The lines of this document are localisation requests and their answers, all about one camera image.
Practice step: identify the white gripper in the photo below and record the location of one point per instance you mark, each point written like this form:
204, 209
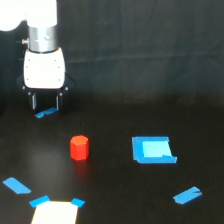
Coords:
45, 71

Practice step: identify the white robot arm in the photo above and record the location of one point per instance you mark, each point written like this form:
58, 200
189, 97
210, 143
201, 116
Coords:
41, 19

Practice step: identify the blue tape strip far left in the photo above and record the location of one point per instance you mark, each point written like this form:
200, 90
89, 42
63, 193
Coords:
45, 112

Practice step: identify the blue tape strip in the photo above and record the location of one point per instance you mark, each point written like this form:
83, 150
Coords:
187, 195
45, 112
16, 186

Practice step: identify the blue tape strip near left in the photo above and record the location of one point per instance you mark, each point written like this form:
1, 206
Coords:
16, 186

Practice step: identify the blue tape on paper left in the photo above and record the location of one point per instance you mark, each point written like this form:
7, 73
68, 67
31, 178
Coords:
38, 201

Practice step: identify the blue tape on paper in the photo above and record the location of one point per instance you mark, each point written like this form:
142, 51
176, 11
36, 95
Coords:
38, 201
77, 202

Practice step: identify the blue tape on paper right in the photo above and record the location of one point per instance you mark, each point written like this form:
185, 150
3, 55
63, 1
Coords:
77, 202

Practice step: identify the white paper sheet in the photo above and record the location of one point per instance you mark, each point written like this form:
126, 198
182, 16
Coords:
54, 212

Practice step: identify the blue tape strip right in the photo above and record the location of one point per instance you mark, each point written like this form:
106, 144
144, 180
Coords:
187, 195

